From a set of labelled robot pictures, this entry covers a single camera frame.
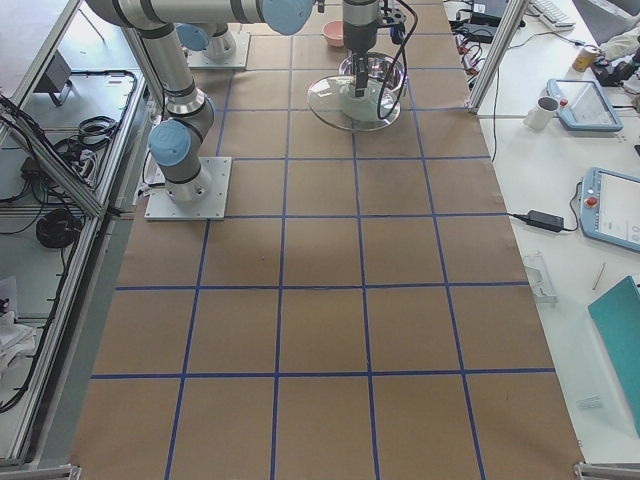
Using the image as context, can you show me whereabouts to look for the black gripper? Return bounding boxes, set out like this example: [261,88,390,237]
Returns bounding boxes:
[343,22,378,98]

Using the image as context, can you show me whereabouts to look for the glass pot lid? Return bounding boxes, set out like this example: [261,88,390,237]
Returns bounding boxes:
[307,75,400,132]

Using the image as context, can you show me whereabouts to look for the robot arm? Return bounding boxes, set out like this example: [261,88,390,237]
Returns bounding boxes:
[89,1,398,205]
[175,23,237,61]

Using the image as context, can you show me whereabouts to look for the pale green cooking pot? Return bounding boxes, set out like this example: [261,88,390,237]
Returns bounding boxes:
[338,52,406,124]

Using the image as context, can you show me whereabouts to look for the pink bowl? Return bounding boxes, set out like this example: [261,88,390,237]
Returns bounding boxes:
[322,20,344,48]

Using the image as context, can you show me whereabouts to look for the white mug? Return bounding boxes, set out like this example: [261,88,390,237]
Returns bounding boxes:
[523,96,560,131]

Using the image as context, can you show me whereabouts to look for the upper blue teach pendant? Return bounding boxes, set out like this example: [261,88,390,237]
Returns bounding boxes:
[546,79,623,132]

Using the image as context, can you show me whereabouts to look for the blue teach pendant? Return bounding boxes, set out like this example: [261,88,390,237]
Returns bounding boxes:
[579,167,639,252]
[546,79,623,132]

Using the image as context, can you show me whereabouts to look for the yellow can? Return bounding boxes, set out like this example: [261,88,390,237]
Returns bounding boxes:
[571,45,600,73]

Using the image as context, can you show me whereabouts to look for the small black power brick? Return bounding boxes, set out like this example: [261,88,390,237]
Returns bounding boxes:
[526,210,564,233]

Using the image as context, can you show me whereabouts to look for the clear acrylic holder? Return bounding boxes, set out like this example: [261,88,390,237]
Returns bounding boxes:
[522,252,558,305]

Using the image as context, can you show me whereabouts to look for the lower blue teach pendant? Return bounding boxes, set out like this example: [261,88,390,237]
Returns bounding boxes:
[579,167,639,252]

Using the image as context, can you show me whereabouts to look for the wooden stick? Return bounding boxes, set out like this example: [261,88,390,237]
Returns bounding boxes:
[592,262,606,291]

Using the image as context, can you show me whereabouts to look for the teal folder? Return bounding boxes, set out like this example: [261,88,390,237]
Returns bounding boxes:
[588,275,639,433]

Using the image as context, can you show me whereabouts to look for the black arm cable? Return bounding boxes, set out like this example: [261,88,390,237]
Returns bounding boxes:
[374,0,419,121]

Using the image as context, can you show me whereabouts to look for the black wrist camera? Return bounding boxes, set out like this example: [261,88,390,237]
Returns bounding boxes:
[378,3,406,45]

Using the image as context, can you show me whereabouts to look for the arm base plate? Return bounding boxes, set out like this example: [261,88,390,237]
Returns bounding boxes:
[145,157,232,221]
[187,30,251,70]

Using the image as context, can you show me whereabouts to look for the aluminium frame post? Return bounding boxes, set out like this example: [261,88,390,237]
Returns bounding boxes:
[467,0,529,114]

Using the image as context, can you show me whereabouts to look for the coiled black cable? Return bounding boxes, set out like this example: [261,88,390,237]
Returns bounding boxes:
[34,207,84,250]

